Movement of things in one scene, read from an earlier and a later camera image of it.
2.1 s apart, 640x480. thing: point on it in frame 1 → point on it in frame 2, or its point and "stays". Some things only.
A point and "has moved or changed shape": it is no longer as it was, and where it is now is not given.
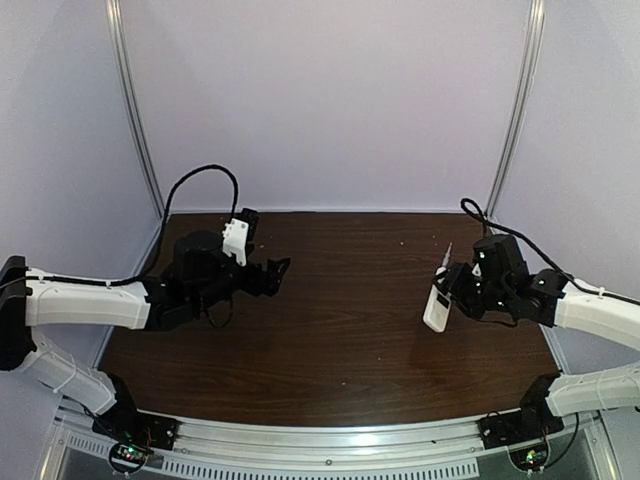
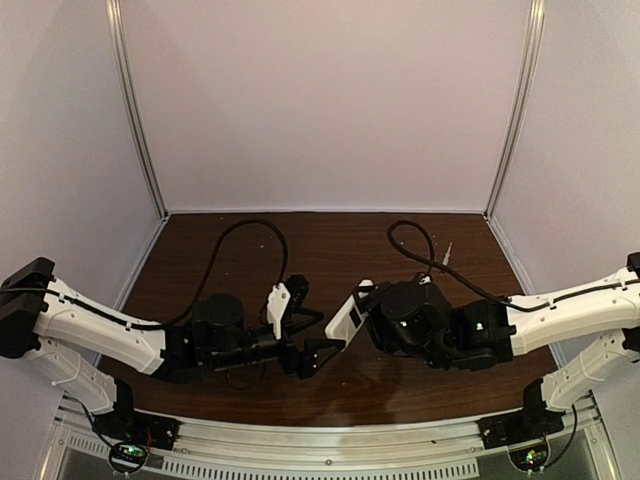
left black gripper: x=263 y=276 → x=290 y=342
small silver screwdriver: x=446 y=258 stays
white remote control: x=437 y=309 has moved or changed shape
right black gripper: x=460 y=282 → x=365 y=296
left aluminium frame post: x=120 y=50 stays
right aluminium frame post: x=531 y=61 stays
